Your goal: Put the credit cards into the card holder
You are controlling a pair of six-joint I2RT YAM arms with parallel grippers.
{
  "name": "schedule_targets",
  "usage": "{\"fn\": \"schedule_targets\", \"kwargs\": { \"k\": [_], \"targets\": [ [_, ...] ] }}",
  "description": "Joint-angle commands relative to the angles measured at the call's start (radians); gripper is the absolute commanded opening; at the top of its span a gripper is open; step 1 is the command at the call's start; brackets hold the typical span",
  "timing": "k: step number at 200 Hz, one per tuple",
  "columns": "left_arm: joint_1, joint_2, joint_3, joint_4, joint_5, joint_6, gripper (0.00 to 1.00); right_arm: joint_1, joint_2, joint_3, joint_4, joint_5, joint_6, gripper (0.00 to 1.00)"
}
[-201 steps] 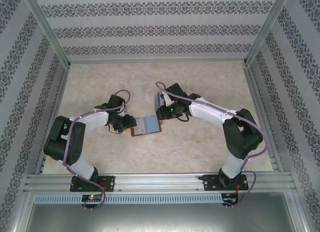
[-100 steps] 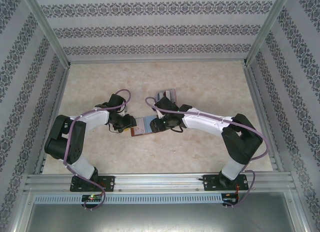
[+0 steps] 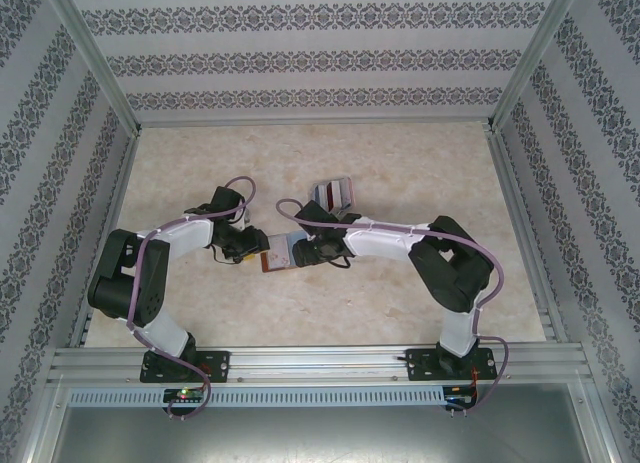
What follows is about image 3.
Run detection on brown box base blue insert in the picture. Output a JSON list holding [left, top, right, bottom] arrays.
[[258, 229, 304, 276]]

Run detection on white credit card red print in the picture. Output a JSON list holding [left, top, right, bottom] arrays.
[[267, 233, 294, 271]]

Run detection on left circuit board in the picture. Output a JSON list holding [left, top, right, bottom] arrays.
[[163, 387, 207, 405]]

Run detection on grey metal sheet panel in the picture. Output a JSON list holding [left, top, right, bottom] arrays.
[[19, 380, 624, 463]]

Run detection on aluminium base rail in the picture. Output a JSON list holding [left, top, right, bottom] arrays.
[[47, 346, 587, 385]]

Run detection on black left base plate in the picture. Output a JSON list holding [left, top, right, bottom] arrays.
[[139, 350, 232, 385]]

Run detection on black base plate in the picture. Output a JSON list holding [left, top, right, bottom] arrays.
[[139, 350, 232, 385], [404, 347, 499, 383]]

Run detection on aluminium side rail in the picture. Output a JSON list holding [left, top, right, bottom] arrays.
[[486, 127, 570, 345], [66, 127, 143, 349]]

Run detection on slotted grey cable duct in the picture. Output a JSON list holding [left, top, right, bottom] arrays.
[[67, 386, 447, 407]]

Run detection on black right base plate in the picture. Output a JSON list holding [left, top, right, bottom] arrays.
[[404, 347, 499, 383]]

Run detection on aluminium frame post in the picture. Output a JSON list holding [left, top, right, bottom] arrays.
[[42, 0, 145, 137], [486, 0, 585, 133]]

